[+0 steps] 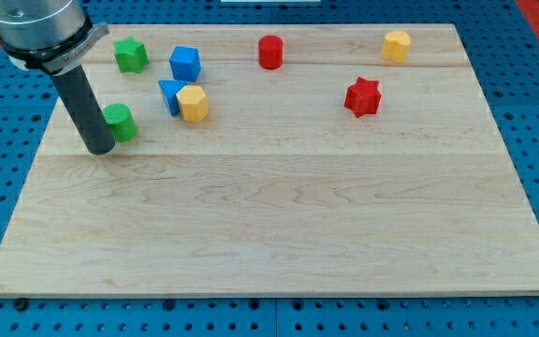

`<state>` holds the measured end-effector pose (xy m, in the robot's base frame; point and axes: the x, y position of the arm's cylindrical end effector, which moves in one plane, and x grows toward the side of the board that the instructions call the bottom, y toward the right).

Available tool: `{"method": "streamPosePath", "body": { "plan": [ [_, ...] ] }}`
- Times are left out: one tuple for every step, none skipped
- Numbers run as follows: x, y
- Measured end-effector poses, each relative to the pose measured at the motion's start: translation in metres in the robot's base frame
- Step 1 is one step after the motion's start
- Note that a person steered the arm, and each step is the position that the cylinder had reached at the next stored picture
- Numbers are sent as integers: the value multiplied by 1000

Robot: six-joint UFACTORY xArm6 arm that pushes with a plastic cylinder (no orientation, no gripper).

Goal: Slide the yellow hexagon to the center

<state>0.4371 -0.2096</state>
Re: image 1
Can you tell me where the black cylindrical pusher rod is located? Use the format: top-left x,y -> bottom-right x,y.
51,66 -> 115,155

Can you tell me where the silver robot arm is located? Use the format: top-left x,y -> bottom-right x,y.
0,0 -> 115,155

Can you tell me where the yellow hexagon block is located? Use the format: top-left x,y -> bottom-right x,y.
176,85 -> 209,122

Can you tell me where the green cylinder block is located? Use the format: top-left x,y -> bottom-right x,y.
103,103 -> 138,142

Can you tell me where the green star block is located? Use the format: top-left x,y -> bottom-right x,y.
113,37 -> 150,73

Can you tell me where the blue triangle block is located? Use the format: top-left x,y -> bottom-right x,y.
158,80 -> 188,117

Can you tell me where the blue cube block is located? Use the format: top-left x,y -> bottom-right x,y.
169,46 -> 201,82

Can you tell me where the red cylinder block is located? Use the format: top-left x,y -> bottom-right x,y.
258,35 -> 284,70

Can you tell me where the wooden board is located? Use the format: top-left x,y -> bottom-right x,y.
0,24 -> 539,299

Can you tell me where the red star block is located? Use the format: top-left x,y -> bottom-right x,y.
344,77 -> 382,118

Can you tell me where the yellow heart block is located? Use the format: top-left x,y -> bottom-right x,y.
381,30 -> 412,64

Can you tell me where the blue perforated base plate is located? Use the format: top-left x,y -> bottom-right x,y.
0,0 -> 539,336

